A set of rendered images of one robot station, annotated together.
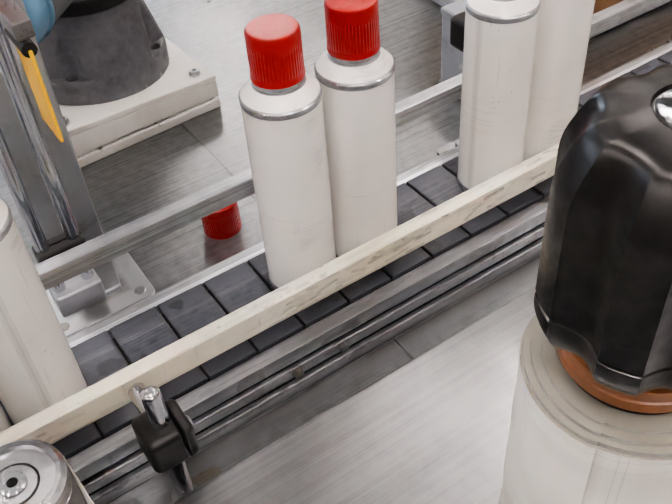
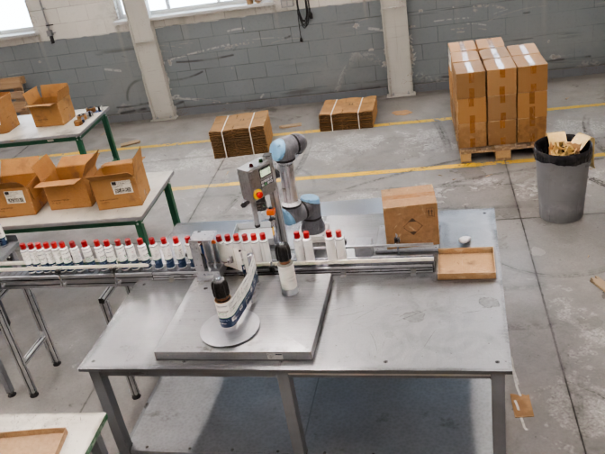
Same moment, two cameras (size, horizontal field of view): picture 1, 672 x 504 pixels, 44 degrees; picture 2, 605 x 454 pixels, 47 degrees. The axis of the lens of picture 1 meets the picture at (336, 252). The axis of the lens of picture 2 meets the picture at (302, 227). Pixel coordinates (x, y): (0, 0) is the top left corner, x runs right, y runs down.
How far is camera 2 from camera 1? 3.50 m
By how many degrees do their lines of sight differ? 40
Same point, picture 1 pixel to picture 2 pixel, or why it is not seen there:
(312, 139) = (298, 245)
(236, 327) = not seen: hidden behind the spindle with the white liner
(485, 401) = (302, 279)
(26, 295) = (266, 249)
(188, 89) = (320, 237)
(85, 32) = (307, 223)
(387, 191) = (309, 255)
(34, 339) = (266, 254)
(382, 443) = not seen: hidden behind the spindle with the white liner
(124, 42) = (312, 227)
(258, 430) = not seen: hidden behind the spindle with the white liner
